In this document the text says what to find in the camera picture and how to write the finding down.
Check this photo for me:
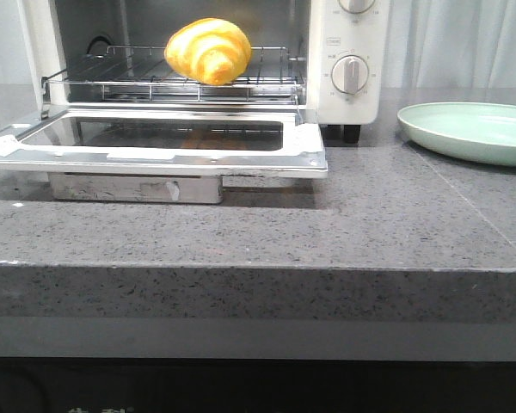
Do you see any white glass oven door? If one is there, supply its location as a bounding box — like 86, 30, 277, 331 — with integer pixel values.
0, 108, 328, 178

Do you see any yellow orange striped bread roll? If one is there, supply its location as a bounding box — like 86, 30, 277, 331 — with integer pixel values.
163, 18, 252, 86

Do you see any white Toshiba toaster oven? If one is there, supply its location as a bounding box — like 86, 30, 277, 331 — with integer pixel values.
18, 1, 390, 143

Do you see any lower white timer knob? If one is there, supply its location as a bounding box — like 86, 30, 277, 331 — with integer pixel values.
331, 55, 369, 95

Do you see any upper white temperature knob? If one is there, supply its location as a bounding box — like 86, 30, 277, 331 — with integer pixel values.
338, 0, 375, 15

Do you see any light green plate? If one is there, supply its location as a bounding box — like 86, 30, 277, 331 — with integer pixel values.
397, 102, 516, 167

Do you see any metal wire oven rack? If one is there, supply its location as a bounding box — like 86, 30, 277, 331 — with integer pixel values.
41, 46, 306, 105

